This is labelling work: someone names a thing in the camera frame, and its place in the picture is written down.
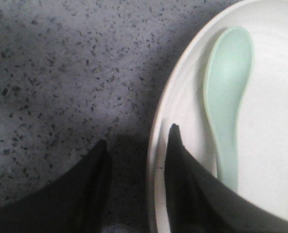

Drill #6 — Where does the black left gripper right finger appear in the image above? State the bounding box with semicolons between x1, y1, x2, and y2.
165;124;288;233

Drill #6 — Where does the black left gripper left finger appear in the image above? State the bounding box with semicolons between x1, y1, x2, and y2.
0;140;112;233

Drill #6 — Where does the cream round plate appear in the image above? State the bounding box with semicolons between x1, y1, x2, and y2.
147;0;288;233

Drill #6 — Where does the light green spoon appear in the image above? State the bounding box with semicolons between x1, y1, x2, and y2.
203;27;254;192

